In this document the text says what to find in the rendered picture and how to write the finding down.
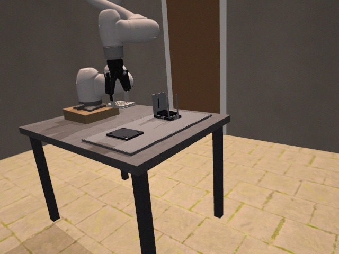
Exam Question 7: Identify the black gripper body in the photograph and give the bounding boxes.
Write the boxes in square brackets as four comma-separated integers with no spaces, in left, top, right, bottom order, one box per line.
[107,59,124,79]

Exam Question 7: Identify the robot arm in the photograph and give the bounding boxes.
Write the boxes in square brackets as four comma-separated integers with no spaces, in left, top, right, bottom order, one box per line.
[73,0,159,112]

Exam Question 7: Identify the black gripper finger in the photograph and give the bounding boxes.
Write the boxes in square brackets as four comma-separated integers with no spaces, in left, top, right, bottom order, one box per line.
[104,71,118,108]
[118,70,131,102]

